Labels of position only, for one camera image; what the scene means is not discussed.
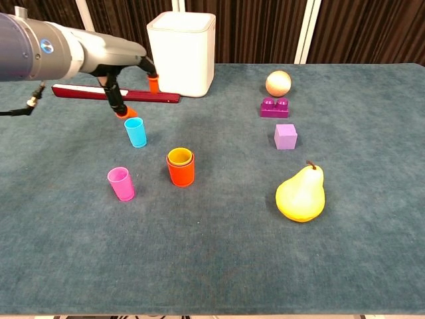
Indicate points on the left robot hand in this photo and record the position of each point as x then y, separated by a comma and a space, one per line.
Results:
113, 53

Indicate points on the cyan plastic cup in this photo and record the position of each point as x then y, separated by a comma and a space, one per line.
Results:
136, 136

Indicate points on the yellow plastic cup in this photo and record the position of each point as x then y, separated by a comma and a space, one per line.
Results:
180, 156

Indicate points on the pink plastic cup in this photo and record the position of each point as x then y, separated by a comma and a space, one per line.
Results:
123, 189

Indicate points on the red and white flat stick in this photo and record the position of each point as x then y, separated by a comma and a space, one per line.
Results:
83, 92

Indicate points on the white square bin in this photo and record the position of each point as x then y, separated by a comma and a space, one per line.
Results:
186, 56

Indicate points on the dark brown pleated curtain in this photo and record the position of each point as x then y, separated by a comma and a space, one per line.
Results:
249, 30

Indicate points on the orange plastic cup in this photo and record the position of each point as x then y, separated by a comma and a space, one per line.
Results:
181, 176

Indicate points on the peach coloured ball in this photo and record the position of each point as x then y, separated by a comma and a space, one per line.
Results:
278, 83

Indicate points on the magenta building brick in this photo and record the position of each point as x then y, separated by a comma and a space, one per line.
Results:
274, 111

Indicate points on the lilac cube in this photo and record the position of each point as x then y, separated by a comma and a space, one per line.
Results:
285, 139

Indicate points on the teal tablecloth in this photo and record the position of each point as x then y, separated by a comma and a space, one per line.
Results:
212, 259

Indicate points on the yellow toy pear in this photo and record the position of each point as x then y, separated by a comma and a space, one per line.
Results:
300, 199

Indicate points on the white partition post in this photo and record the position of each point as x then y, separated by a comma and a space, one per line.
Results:
307, 33
84, 15
178, 6

